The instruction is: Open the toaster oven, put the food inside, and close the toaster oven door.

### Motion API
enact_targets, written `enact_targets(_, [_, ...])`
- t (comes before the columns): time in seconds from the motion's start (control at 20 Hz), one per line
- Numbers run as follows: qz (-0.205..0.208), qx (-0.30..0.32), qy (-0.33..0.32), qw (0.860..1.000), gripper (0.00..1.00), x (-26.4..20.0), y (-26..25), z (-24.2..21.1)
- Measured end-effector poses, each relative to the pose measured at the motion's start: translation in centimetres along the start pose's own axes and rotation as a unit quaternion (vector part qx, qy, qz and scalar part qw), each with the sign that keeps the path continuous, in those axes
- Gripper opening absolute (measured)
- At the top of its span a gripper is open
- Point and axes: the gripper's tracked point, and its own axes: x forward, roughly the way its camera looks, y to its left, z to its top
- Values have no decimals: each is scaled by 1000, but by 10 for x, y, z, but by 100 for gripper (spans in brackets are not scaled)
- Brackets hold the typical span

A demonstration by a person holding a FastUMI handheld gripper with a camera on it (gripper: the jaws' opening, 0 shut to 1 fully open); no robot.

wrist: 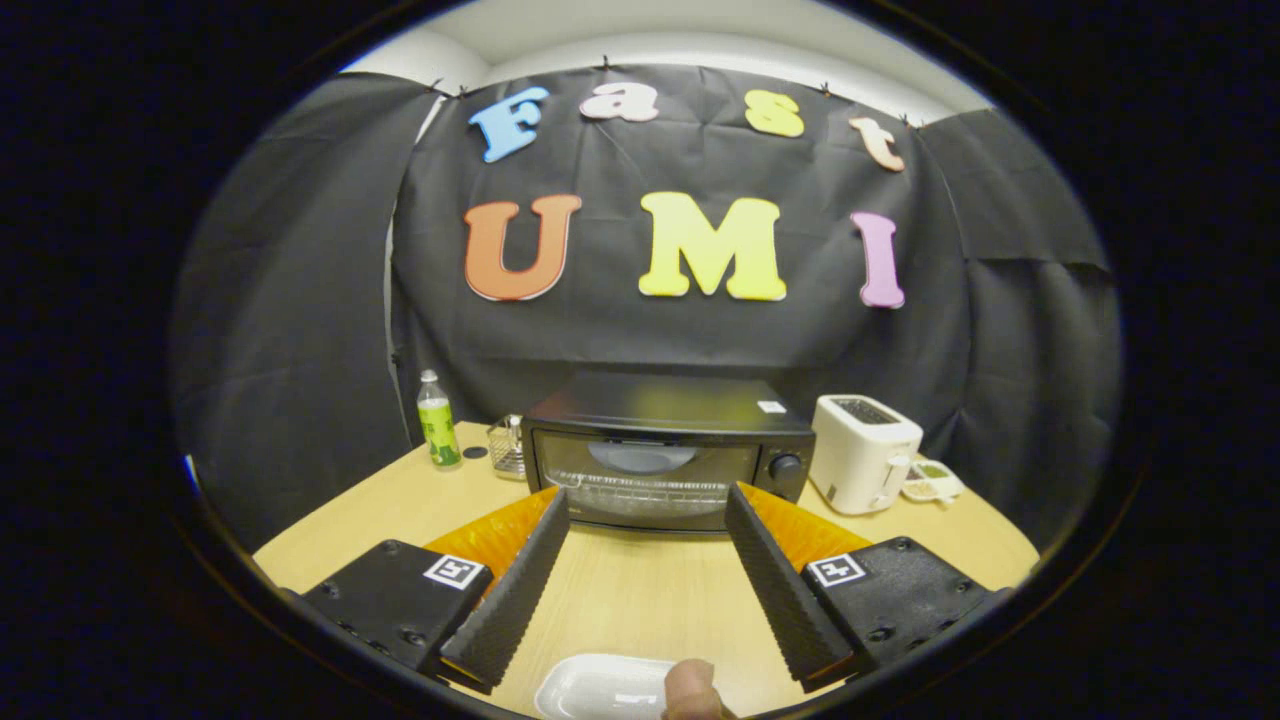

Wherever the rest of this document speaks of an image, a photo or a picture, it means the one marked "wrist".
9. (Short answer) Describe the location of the small wire rack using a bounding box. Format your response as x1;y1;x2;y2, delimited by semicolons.
487;414;528;481

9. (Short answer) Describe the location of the green label drink bottle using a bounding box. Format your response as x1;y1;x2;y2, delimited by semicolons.
417;369;463;470

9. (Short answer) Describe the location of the white pop-up toaster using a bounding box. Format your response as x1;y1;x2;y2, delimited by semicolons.
808;394;924;516

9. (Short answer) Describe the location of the white divided condiment dish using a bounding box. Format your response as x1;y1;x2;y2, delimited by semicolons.
900;458;966;504

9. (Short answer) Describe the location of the black toaster oven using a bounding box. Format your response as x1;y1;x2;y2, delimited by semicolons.
521;372;817;534

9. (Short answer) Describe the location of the white square plate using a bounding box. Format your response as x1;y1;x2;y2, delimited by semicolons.
533;654;691;720

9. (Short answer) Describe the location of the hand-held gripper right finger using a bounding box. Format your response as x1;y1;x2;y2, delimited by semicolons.
724;482;1011;693

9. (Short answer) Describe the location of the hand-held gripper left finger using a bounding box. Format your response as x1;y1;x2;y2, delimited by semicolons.
300;487;571;696

